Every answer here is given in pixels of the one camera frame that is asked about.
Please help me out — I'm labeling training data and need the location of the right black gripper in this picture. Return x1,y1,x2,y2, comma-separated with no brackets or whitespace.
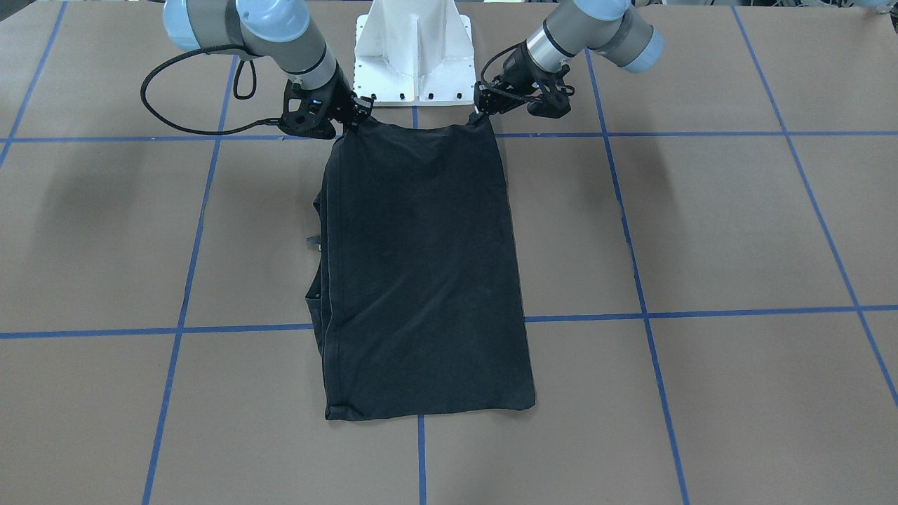
280,68,375,140

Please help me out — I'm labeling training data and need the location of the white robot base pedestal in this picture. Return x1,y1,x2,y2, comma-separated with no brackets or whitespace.
352,1,476,107

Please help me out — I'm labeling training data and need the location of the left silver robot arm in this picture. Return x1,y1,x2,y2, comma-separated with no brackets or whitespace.
468,1,664,124

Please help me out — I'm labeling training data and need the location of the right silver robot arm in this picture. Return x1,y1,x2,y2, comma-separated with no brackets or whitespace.
161,1,373,140

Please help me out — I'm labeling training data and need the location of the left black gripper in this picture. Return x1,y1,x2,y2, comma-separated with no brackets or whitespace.
474,43,575,121

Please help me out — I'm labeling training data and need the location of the black graphic t-shirt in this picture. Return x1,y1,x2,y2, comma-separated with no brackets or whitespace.
306,118,536,422

